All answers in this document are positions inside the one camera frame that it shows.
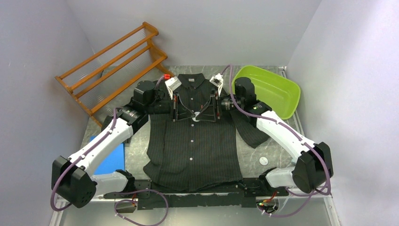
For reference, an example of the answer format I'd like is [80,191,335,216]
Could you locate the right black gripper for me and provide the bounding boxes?
[196,89,244,121]

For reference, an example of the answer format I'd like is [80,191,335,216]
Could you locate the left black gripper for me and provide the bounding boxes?
[145,91,195,121]

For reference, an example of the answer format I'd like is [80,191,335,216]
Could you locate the black pinstriped shirt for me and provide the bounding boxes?
[101,73,270,193]

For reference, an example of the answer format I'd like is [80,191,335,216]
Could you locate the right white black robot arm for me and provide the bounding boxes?
[193,74,333,195]

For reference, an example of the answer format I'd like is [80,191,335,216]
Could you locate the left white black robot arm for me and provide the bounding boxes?
[50,77,183,211]

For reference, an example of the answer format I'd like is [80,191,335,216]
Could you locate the lime green plastic basin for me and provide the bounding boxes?
[232,65,301,120]

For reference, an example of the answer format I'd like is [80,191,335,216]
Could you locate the blue flat mat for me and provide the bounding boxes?
[93,143,125,175]

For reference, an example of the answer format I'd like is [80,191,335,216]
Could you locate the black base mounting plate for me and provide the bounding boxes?
[103,178,289,211]

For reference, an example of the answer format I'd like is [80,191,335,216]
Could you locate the orange wooden shoe rack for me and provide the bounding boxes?
[55,21,176,127]

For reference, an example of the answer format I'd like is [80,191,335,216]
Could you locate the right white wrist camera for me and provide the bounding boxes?
[209,73,224,95]

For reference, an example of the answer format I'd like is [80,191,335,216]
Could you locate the aluminium frame rail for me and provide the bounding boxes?
[56,178,332,203]

